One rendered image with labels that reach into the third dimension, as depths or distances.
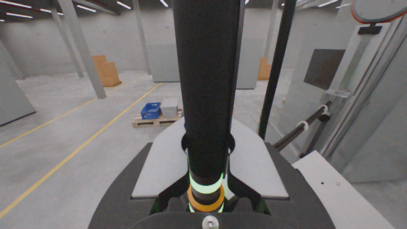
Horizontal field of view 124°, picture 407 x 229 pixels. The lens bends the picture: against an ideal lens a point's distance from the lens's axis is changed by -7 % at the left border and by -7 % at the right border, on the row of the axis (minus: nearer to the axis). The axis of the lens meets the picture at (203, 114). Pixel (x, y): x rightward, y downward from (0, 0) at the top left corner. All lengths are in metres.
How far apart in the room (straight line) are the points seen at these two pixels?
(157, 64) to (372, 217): 7.61
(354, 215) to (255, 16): 12.87
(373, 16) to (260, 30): 12.46
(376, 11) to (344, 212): 0.64
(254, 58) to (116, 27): 11.88
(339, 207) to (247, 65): 5.54
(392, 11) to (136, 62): 13.79
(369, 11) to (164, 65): 7.21
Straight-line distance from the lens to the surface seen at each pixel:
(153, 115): 3.30
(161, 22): 12.87
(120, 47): 14.43
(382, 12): 0.74
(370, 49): 0.74
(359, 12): 0.75
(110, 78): 8.29
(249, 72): 5.92
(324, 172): 0.62
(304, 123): 0.39
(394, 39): 0.86
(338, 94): 0.66
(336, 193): 0.59
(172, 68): 7.37
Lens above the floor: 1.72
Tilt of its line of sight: 29 degrees down
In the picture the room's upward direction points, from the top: 1 degrees counter-clockwise
